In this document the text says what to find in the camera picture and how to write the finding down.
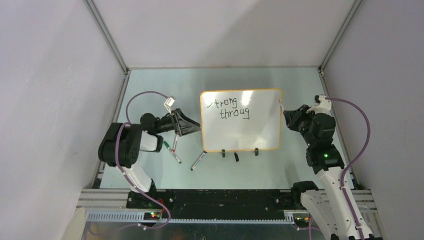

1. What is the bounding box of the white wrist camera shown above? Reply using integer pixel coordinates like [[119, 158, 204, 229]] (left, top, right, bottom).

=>
[[306, 94, 332, 114], [163, 95, 176, 115]]

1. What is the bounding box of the green capped marker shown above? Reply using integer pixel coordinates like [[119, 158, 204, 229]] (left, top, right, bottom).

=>
[[163, 140, 182, 164]]

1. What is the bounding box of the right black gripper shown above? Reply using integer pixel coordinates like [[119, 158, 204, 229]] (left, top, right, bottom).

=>
[[284, 104, 318, 147]]

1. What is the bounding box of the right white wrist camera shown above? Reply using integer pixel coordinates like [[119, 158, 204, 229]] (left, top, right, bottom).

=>
[[306, 94, 332, 114]]

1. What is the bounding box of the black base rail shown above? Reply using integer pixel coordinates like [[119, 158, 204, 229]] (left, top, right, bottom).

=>
[[127, 188, 312, 221]]

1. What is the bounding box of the left aluminium frame post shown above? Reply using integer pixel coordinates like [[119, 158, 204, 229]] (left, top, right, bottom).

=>
[[83, 0, 129, 74]]

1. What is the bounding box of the blue capped marker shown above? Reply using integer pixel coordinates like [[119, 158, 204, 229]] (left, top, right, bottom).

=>
[[190, 151, 207, 171]]

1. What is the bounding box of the red capped marker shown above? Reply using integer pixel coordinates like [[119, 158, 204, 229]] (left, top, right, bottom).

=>
[[172, 134, 179, 152]]

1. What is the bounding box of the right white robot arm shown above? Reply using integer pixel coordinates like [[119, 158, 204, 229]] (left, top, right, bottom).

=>
[[283, 105, 377, 240]]

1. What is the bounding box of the yellow framed whiteboard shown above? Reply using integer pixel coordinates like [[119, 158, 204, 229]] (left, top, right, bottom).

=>
[[199, 88, 283, 153]]

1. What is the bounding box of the right aluminium frame post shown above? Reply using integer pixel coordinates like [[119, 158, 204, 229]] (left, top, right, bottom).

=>
[[318, 0, 364, 73]]

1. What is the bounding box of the aluminium frame post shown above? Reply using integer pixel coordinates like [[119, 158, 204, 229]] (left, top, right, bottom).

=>
[[83, 0, 129, 74], [318, 0, 364, 73]]

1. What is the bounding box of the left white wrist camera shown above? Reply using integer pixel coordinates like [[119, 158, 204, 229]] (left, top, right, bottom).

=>
[[163, 95, 176, 115]]

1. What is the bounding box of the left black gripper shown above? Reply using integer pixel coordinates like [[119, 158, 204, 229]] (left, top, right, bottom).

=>
[[154, 108, 200, 136]]

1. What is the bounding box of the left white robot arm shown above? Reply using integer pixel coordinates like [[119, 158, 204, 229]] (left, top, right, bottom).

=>
[[97, 108, 201, 208]]

